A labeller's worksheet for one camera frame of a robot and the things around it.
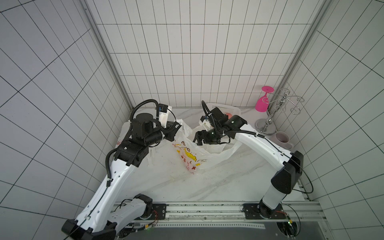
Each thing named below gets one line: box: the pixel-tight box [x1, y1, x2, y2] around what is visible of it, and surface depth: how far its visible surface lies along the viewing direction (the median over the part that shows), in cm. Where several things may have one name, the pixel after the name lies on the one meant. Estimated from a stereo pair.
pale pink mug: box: [271, 131, 294, 150], surface depth 94 cm
